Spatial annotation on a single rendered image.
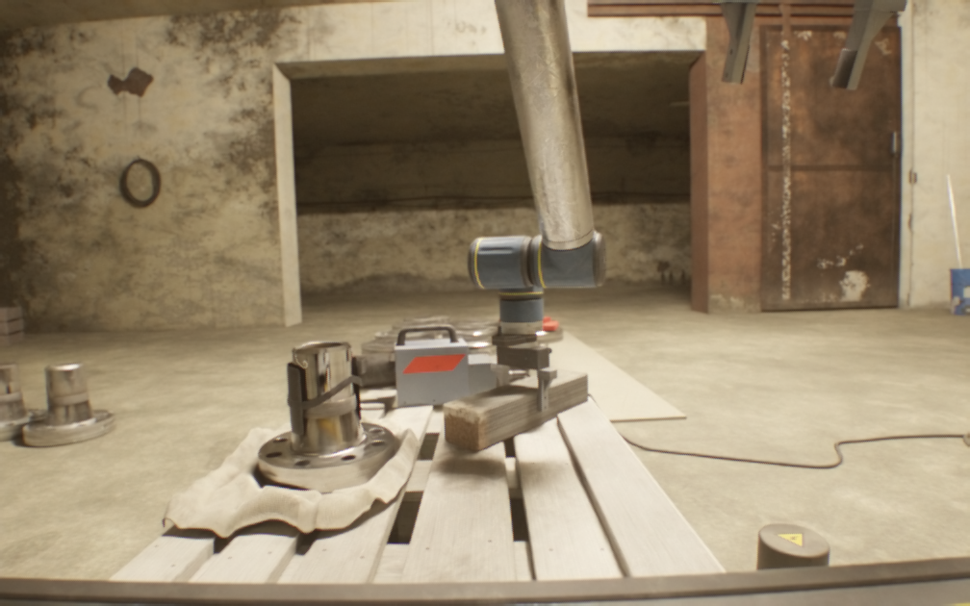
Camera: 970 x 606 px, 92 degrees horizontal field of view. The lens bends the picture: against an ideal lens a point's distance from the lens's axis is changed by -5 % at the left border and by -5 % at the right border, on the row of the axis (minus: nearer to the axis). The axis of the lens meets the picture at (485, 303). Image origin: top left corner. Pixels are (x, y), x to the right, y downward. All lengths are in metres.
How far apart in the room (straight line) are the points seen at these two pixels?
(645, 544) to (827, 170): 5.09
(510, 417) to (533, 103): 0.67
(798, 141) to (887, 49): 1.23
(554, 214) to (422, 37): 4.28
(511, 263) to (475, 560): 0.55
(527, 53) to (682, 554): 0.72
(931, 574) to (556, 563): 0.45
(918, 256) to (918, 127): 1.19
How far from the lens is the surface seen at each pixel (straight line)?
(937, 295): 6.18
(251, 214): 5.15
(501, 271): 1.01
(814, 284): 5.53
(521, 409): 1.17
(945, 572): 0.42
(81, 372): 2.15
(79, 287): 6.09
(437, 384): 1.43
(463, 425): 1.10
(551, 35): 0.81
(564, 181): 0.88
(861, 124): 5.91
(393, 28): 5.17
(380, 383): 1.45
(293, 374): 0.98
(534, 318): 1.18
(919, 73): 6.23
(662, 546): 0.75
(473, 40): 5.06
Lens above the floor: 0.54
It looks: 5 degrees down
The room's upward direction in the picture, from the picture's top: 2 degrees counter-clockwise
